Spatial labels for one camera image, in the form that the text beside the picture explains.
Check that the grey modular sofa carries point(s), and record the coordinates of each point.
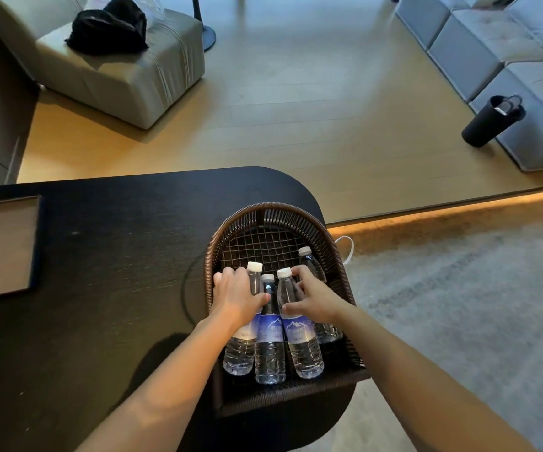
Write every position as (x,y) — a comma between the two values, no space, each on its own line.
(511,42)

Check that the grey upholstered armchair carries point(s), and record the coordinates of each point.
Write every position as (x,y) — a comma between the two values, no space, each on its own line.
(111,87)

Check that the clear plastic bag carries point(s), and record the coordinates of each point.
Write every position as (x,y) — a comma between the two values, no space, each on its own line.
(151,6)

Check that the person's right thumb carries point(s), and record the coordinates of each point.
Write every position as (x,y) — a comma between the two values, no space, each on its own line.
(294,307)

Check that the grey carpet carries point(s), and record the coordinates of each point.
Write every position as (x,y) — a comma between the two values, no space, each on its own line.
(464,301)

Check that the person's right hand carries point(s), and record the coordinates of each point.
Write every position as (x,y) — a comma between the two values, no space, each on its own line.
(321,303)

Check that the person's left thumb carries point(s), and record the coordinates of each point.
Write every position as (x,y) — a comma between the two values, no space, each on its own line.
(259,302)

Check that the dark framed rectangular tray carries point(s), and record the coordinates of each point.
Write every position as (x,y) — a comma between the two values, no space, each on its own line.
(1,249)

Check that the person's right forearm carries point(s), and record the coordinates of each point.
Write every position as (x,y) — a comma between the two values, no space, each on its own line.
(417,385)

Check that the person's left hand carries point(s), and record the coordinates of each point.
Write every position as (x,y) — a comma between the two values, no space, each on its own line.
(231,298)

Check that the clear water bottle blue label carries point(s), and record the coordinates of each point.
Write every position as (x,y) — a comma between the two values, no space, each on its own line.
(328,332)
(241,353)
(305,353)
(270,357)

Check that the brown wicker basket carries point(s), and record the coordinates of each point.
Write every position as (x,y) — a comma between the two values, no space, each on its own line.
(281,394)

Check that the black floor lamp base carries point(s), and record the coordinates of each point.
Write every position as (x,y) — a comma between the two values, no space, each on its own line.
(207,37)

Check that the black fabric bag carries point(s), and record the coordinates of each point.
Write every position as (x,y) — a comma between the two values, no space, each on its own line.
(106,32)

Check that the person's left forearm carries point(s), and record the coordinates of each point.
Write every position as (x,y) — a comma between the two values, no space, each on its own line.
(168,395)

